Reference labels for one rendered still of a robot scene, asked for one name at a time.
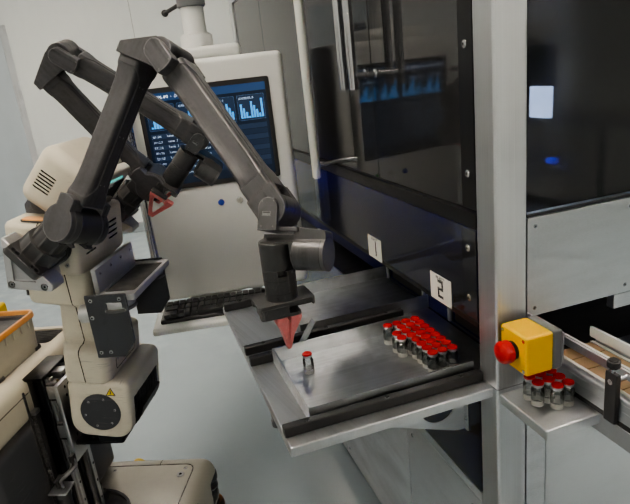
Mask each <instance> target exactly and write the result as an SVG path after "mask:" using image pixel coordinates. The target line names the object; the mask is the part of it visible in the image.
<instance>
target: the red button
mask: <svg viewBox="0 0 630 504"><path fill-rule="evenodd" d="M494 354H495V357H496V359H497V360H498V361H499V362H500V363H501V364H505V365H506V364H510V363H513V362H514V361H515V359H516V352H515V349H514V347H513V345H512V344H511V342H509V341H508V340H502V341H499V342H497V343H496V344H495V346H494Z"/></svg>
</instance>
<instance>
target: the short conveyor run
mask: <svg viewBox="0 0 630 504"><path fill-rule="evenodd" d="M590 336H591V337H593V338H595V341H594V340H593V341H590V342H589V343H586V344H585V343H583V342H581V341H579V340H577V339H576V338H574V337H572V336H570V335H568V334H567V333H565V334H564V345H566V346H568V347H570V348H568V349H565V350H564V364H561V367H560V368H556V370H557V372H559V373H563V374H564V375H565V378H570V379H572V380H574V381H575V384H574V388H575V397H576V398H577V399H579V400H580V401H582V402H583V403H585V404H586V405H588V406H589V407H591V408H592V409H593V410H595V411H596V412H598V413H599V414H600V419H599V424H596V425H593V426H592V427H593V428H594V429H596V430H597V431H599V432H600V433H601V434H603V435H604V436H606V437H607V438H608V439H610V440H611V441H613V442H614V443H615V444H617V445H618V446H620V447H621V448H622V449H624V450H625V451H627V452H628V453H629V454H630V344H628V343H626V342H624V341H622V340H620V339H618V338H616V337H614V336H612V335H610V334H608V333H606V332H604V331H602V330H600V329H598V328H596V327H594V326H590ZM557 372H556V373H557Z"/></svg>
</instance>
